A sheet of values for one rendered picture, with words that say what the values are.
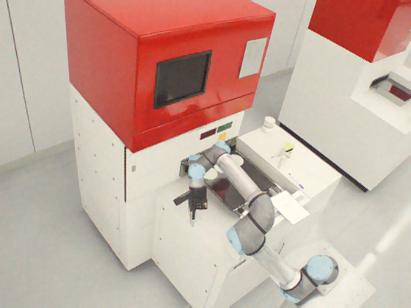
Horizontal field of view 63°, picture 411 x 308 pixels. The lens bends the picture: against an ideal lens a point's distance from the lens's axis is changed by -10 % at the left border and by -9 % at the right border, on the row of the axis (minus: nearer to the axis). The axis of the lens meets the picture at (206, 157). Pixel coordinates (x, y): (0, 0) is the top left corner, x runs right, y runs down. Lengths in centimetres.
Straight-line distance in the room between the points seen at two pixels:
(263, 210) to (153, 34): 81
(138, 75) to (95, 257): 168
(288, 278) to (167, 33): 116
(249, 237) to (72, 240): 174
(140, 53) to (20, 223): 203
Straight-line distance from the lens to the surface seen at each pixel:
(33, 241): 297
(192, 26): 154
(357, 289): 206
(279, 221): 193
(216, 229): 198
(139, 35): 140
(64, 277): 275
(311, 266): 171
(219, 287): 205
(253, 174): 221
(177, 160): 205
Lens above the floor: 238
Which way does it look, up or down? 41 degrees down
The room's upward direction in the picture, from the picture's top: 12 degrees clockwise
